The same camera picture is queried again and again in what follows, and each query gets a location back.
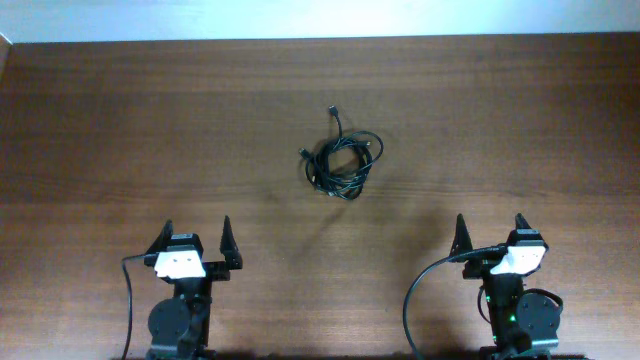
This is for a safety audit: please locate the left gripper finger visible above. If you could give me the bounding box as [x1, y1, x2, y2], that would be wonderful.
[145, 219, 173, 255]
[220, 216, 242, 261]

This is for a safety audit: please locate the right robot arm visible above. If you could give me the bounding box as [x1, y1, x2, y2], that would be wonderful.
[450, 214, 563, 359]

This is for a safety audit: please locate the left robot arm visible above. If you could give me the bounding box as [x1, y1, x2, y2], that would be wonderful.
[144, 217, 243, 360]

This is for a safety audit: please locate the right camera black cable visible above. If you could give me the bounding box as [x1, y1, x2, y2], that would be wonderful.
[402, 243, 509, 360]

